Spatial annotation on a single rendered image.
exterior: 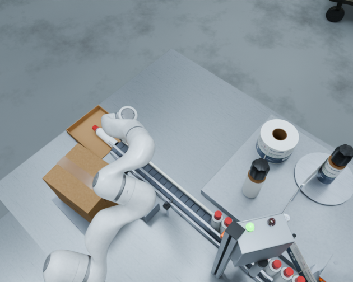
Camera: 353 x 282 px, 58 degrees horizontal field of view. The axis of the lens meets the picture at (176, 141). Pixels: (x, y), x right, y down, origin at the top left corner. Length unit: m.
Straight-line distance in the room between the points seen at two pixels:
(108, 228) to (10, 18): 3.82
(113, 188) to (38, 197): 0.93
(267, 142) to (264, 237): 0.79
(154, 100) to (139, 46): 1.73
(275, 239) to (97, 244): 0.59
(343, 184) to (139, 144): 1.19
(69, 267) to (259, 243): 0.67
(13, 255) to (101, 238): 0.78
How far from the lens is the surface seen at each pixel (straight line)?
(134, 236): 1.72
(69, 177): 1.59
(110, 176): 1.05
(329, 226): 1.80
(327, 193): 1.86
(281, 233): 1.07
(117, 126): 1.33
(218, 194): 1.73
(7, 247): 1.91
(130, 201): 1.09
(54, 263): 1.28
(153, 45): 3.78
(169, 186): 1.74
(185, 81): 2.23
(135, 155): 1.08
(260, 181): 1.58
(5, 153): 3.28
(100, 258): 1.24
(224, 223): 1.48
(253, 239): 1.04
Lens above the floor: 2.46
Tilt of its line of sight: 58 degrees down
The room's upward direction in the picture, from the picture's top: 3 degrees counter-clockwise
